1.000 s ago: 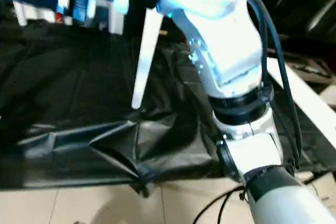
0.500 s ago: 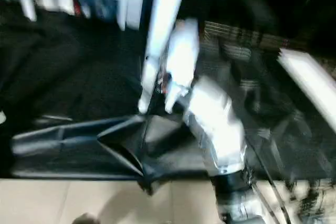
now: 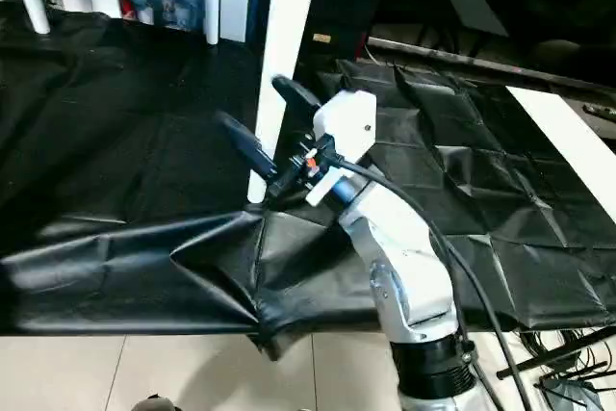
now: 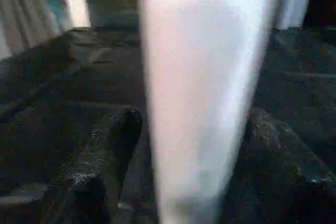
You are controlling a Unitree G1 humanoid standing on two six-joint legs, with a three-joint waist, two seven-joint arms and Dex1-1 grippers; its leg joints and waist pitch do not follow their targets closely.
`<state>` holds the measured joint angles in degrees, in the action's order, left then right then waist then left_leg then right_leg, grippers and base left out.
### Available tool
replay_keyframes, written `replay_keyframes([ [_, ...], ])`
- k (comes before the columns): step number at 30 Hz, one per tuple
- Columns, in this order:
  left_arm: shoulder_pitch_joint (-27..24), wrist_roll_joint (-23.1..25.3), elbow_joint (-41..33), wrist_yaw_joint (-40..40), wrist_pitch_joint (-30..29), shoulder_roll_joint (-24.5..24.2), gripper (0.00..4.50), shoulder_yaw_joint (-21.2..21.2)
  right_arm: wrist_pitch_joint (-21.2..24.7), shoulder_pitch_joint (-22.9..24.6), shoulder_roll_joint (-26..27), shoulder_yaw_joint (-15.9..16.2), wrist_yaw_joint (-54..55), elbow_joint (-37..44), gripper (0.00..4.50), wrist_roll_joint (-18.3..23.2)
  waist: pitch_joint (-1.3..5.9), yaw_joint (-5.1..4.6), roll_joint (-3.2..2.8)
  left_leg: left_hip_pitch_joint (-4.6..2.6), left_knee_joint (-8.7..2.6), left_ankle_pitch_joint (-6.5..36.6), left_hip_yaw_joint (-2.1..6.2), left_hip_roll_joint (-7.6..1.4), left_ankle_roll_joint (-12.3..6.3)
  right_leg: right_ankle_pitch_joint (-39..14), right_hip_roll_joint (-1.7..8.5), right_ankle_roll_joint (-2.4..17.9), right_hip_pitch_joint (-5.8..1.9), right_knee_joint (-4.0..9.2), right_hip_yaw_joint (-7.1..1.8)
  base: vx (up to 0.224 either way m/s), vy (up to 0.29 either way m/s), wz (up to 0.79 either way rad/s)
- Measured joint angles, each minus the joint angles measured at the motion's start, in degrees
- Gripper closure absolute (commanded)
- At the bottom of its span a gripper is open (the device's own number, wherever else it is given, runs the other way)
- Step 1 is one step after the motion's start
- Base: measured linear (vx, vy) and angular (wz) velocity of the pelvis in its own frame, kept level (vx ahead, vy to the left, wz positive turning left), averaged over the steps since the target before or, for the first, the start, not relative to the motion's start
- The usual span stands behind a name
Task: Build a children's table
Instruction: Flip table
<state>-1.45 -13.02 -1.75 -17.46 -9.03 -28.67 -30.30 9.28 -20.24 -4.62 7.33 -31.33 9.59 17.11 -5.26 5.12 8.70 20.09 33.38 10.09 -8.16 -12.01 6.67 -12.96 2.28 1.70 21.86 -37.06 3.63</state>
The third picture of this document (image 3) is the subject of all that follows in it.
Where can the white flat sheet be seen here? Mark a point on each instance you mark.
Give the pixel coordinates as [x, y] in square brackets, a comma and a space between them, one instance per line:
[568, 137]

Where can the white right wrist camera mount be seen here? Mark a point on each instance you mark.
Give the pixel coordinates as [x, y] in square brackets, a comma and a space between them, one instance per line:
[348, 127]

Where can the black mat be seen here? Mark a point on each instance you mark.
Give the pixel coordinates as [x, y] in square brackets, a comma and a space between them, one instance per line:
[115, 141]

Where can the long black bar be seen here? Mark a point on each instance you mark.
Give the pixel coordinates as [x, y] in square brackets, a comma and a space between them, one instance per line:
[481, 60]

